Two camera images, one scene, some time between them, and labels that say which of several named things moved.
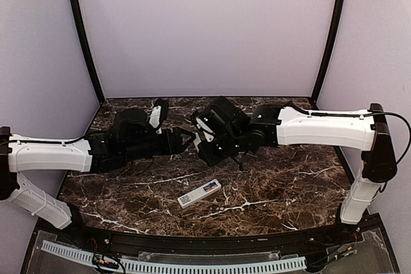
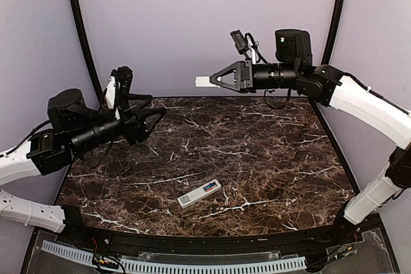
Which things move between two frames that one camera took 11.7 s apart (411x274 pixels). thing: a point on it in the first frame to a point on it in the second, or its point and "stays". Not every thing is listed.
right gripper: x=208 y=156 to x=243 y=81
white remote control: x=199 y=193 stays
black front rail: x=210 y=244 stays
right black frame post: x=339 y=15 stays
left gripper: x=175 y=146 to x=139 y=130
